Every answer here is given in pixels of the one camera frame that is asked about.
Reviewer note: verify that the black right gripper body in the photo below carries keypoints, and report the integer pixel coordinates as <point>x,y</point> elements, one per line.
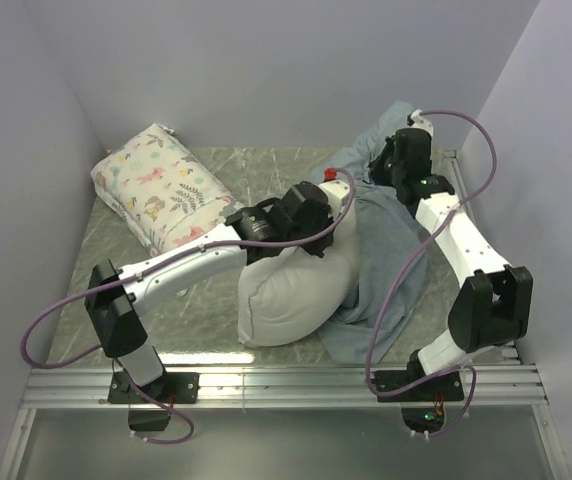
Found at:
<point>387,170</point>

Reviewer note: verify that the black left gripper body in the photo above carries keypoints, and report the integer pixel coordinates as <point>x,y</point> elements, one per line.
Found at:
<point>323,223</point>

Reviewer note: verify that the blue fish print pillowcase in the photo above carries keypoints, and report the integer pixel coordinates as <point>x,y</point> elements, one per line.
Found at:
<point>388,237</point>

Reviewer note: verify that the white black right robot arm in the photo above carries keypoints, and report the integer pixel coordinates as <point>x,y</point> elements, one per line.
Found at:
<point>492,306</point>

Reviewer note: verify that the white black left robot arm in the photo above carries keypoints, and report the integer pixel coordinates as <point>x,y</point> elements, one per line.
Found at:
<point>121,296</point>

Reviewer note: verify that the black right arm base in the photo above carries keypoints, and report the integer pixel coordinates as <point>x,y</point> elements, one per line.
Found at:
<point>423,407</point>

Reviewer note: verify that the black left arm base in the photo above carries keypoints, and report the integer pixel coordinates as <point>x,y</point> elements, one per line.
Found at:
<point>171,389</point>

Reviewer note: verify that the white floral print pillow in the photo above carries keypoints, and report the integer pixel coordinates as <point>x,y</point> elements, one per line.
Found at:
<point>165,195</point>

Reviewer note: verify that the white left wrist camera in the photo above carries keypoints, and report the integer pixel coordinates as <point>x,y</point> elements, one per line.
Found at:
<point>339,188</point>

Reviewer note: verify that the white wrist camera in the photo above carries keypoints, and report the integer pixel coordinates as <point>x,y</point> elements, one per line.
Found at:
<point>418,120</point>
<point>339,188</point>

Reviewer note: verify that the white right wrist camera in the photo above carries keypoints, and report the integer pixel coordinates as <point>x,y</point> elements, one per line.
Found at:
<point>418,120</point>

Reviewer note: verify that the aluminium front rail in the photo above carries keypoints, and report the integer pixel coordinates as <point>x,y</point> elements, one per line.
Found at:
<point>252,387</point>

